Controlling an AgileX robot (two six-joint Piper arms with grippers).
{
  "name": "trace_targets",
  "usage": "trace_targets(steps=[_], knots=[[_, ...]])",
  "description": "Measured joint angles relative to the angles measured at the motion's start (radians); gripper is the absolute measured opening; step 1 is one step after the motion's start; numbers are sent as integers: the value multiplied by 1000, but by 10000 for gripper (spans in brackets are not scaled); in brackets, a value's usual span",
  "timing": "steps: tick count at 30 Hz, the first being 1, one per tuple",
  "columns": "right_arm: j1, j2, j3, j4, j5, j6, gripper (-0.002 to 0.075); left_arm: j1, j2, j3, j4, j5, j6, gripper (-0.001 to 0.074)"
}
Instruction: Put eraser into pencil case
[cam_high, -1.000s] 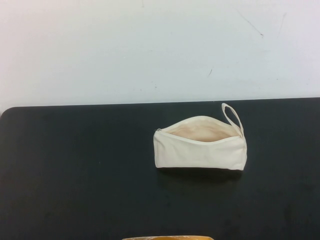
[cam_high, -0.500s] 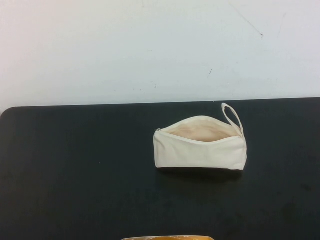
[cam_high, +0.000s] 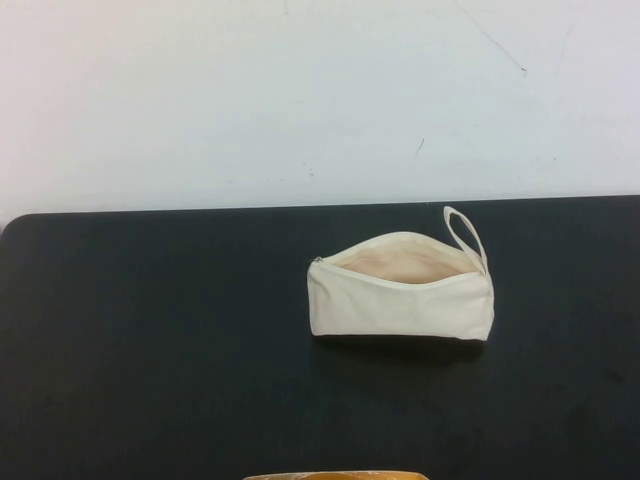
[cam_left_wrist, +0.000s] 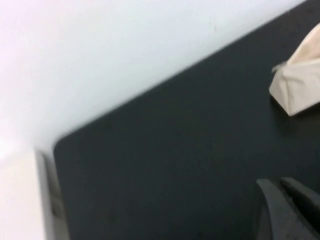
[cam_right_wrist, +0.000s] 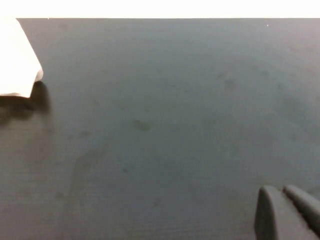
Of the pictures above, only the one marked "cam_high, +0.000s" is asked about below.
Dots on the cream fabric zipper pencil case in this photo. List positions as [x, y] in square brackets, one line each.
[400, 312]

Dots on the yellow-brown curved object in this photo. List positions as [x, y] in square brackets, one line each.
[330, 470]

